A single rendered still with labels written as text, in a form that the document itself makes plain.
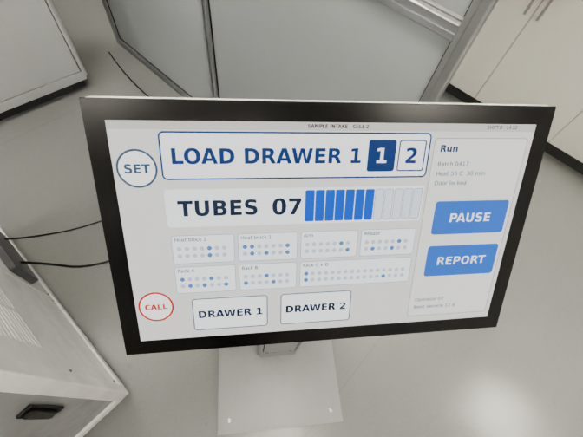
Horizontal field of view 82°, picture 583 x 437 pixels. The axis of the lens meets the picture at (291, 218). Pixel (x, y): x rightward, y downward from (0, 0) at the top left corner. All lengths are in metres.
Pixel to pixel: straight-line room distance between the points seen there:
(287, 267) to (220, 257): 0.08
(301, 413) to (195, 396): 0.40
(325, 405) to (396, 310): 0.97
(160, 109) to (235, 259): 0.18
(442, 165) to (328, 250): 0.17
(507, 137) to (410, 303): 0.24
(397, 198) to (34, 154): 1.98
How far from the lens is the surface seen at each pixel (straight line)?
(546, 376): 1.89
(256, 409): 1.40
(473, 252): 0.50
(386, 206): 0.42
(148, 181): 0.39
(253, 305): 0.44
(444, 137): 0.43
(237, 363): 1.41
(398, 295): 0.48
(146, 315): 0.46
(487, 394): 1.72
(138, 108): 0.38
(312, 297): 0.45
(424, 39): 1.03
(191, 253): 0.41
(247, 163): 0.37
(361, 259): 0.44
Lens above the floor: 1.44
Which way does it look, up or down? 59 degrees down
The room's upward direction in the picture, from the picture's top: 11 degrees clockwise
